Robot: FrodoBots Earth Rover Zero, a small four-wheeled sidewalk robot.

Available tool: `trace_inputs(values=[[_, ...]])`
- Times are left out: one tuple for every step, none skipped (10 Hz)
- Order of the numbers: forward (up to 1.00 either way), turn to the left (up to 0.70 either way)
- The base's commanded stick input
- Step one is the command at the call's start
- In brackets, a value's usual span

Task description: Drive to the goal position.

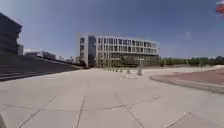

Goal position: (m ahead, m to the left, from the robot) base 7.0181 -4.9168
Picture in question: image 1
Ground row of small trees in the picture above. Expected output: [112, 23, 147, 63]
[94, 54, 161, 69]

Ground white building with many windows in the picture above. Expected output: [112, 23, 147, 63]
[78, 32, 161, 69]

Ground pale concrete slab pavement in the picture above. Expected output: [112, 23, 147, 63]
[0, 66, 224, 128]

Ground low grey building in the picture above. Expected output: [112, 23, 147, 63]
[24, 50, 58, 61]

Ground concrete kerb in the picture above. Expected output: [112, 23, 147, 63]
[149, 68, 224, 95]

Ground dark wide steps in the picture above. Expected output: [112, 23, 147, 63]
[0, 54, 84, 83]

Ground dry grass field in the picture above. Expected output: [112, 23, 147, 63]
[163, 68, 224, 86]

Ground dark building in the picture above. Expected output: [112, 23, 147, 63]
[0, 12, 24, 56]

